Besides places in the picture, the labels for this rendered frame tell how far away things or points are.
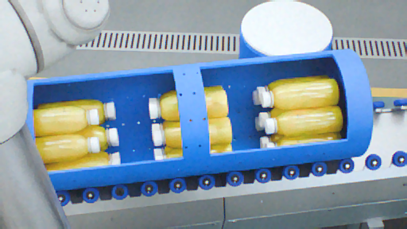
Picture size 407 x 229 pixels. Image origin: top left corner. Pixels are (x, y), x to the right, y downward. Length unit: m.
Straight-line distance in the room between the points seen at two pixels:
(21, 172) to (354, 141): 0.98
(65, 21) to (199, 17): 2.96
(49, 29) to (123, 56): 2.71
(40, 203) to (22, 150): 0.09
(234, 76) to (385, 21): 2.16
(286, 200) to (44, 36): 1.13
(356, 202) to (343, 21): 2.04
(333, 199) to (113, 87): 0.67
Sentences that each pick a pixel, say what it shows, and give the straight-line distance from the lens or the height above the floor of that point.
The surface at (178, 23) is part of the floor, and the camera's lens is 3.77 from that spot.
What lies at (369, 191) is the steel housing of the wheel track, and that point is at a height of 0.87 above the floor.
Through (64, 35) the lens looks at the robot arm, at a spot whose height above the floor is 1.82.
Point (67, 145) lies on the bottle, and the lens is 1.68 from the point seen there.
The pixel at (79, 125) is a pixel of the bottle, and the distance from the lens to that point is 1.68.
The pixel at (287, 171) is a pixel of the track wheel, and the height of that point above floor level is 0.97.
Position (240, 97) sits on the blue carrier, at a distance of 1.89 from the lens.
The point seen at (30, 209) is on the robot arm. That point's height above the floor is 1.60.
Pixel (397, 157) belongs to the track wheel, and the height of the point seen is 0.97.
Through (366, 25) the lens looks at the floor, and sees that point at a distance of 3.86.
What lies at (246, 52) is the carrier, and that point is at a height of 0.99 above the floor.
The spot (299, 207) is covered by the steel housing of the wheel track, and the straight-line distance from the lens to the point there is 1.90.
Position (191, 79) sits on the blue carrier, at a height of 1.23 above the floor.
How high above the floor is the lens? 2.37
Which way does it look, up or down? 47 degrees down
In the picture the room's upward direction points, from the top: straight up
